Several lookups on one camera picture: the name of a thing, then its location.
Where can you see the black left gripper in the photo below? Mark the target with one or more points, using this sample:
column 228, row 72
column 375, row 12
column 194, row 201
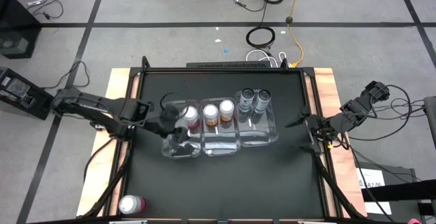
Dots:
column 170, row 120

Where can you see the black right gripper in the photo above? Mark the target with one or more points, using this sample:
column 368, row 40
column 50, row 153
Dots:
column 323, row 130

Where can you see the clear plastic bin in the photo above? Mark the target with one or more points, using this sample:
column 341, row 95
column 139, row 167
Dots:
column 262, row 132
column 167, row 150
column 211, row 142

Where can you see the pink bottle white cap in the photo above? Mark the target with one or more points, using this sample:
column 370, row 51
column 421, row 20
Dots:
column 190, row 112

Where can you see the orange and silver soda can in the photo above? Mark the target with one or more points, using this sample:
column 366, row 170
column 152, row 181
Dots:
column 226, row 107
column 210, row 111

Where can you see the grey bottle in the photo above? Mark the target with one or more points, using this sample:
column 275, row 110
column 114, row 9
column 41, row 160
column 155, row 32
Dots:
column 246, row 98
column 262, row 98

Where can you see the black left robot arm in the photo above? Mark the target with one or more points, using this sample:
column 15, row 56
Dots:
column 88, row 101

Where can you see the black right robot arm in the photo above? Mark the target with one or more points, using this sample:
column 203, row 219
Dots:
column 357, row 110

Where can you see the white printed paper sheet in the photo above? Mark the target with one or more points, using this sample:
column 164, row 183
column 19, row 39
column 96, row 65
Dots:
column 369, row 176

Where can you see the black power strip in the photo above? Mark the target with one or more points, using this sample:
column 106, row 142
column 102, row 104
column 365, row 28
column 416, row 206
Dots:
column 228, row 64

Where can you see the wooden table board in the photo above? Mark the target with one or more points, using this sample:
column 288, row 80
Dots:
column 117, row 77

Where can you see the dark grey box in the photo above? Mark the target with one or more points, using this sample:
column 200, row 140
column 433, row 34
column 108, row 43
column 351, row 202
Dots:
column 402, row 173

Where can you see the black bar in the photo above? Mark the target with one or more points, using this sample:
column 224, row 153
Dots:
column 402, row 190

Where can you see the black floor plug dome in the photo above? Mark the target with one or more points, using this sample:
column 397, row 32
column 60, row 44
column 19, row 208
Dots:
column 289, row 20

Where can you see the pink object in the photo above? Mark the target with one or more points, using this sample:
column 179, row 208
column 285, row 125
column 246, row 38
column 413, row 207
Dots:
column 415, row 221

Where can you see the black computer box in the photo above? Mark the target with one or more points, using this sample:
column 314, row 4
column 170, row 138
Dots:
column 27, row 98

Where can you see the black cabinet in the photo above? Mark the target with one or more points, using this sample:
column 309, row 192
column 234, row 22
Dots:
column 13, row 16

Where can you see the black table frame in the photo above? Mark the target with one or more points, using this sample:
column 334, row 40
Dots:
column 221, row 70

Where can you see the silver metal bracket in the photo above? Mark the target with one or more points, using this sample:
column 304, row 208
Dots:
column 311, row 222
column 128, row 222

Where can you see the grey post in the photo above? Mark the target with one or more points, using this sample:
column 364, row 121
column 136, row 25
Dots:
column 431, row 122

